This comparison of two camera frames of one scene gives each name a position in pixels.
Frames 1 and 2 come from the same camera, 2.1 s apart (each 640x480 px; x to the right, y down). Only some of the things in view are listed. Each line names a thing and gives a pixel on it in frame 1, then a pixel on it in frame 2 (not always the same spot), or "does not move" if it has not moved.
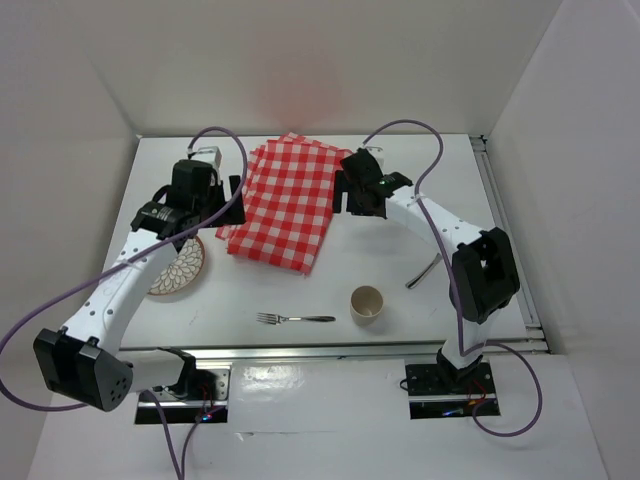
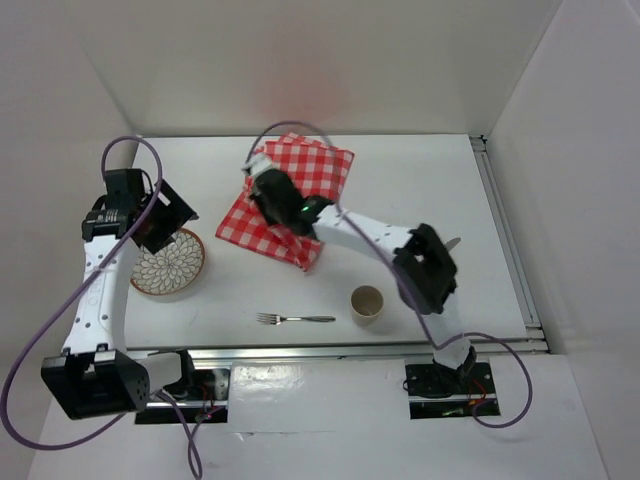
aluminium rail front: (359, 353) does not move
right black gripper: (342, 185) -> (260, 199)
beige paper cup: (366, 303) does not move
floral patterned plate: (183, 271) does not move
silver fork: (277, 319) does not move
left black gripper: (232, 213) -> (176, 213)
